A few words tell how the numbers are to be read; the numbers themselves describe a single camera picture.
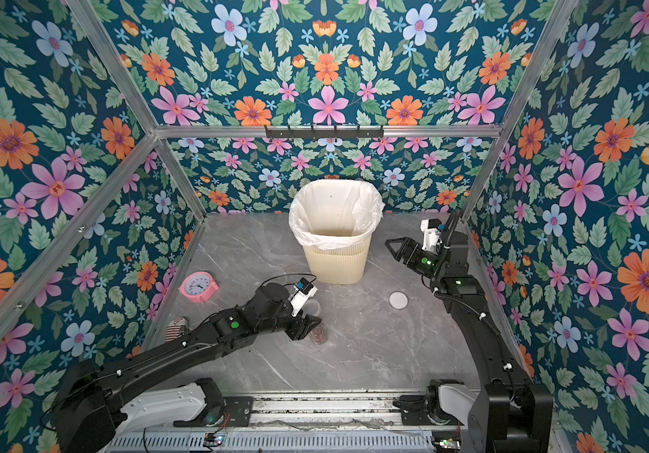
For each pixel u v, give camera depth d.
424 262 0.67
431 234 0.71
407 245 0.68
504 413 0.39
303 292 0.67
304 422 0.73
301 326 0.68
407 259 0.68
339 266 0.92
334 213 0.96
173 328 0.86
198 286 0.96
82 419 0.38
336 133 0.91
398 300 0.93
